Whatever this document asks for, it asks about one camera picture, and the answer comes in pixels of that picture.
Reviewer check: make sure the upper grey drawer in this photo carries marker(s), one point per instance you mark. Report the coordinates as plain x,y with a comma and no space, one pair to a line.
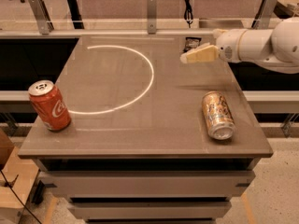
147,184

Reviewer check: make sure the lower grey drawer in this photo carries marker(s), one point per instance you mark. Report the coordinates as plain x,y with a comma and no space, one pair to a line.
134,211

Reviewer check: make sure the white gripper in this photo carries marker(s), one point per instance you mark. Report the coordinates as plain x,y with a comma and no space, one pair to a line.
228,46

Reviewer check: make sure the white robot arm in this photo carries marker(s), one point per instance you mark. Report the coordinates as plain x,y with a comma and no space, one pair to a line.
272,49

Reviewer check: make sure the orange soda can lying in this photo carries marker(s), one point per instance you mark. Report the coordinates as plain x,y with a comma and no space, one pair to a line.
219,120

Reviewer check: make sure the red coke can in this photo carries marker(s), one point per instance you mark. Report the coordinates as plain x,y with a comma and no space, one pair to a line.
48,103

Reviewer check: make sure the dark rxbar chocolate wrapper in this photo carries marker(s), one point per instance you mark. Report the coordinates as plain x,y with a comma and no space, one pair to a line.
192,43

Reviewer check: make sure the left metal rail bracket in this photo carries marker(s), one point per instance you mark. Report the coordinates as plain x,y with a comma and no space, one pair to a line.
42,17

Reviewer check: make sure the right metal rail bracket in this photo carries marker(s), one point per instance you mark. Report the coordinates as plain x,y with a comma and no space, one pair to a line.
264,15

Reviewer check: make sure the middle metal rail bracket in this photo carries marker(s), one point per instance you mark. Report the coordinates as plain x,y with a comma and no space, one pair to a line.
151,16

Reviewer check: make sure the cardboard box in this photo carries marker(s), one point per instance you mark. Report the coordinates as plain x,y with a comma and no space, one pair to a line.
22,174

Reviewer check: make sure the metal rail bracket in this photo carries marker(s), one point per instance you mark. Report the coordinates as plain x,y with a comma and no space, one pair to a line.
264,15
42,17
151,16

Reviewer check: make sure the grey drawer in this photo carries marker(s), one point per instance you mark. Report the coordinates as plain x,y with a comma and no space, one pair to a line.
147,184
134,211

